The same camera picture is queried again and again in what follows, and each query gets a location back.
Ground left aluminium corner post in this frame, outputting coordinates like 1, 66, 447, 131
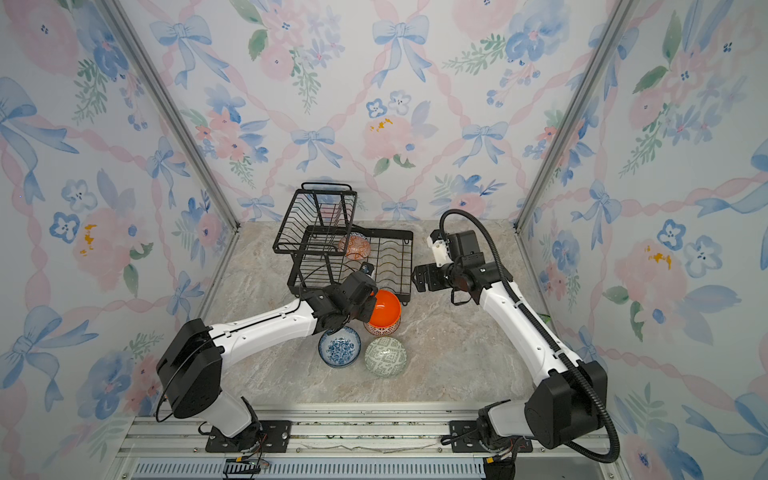
95, 0, 241, 229

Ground black wire dish rack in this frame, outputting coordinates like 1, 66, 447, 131
273, 181, 414, 305

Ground orange bowl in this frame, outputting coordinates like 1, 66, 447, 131
369, 290, 402, 326

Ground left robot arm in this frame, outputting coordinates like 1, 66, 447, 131
156, 270, 378, 439

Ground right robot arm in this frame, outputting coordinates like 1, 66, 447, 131
412, 230, 619, 463

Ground black corrugated cable hose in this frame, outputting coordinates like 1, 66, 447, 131
439, 209, 622, 464

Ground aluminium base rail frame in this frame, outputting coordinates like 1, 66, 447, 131
105, 402, 629, 479

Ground green patterned bowl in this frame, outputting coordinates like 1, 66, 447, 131
364, 336, 408, 378

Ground white patterned bowl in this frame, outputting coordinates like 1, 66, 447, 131
364, 319, 401, 337

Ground blue floral bowl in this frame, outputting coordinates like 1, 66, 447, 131
318, 326, 362, 368

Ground red patterned bowl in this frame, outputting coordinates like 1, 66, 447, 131
337, 232, 371, 261

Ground aluminium corner post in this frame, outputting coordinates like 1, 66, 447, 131
514, 0, 636, 235
95, 0, 241, 229

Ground right aluminium corner post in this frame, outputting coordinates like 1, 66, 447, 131
514, 0, 636, 235

